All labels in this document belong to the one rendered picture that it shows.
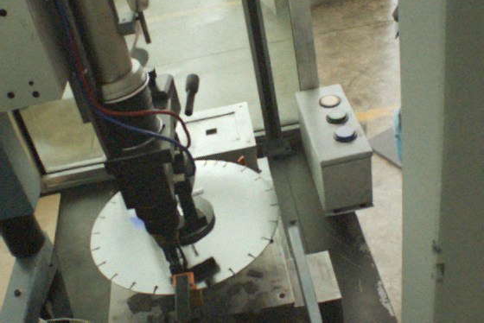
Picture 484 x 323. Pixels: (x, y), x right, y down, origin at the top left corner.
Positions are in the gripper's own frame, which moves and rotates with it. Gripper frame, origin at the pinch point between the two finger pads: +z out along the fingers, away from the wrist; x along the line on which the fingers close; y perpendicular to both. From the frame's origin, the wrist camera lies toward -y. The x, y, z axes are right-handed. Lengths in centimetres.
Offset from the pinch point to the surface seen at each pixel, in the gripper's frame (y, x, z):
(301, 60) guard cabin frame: -28.9, 13.9, -6.3
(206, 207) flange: -75, -4, -5
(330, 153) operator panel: -45.9, -6.9, 1.3
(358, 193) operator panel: -43.4, -11.3, 11.5
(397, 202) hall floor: 33, 29, 91
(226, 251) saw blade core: -80, -14, -4
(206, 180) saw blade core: -70, 3, -4
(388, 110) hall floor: 87, 69, 91
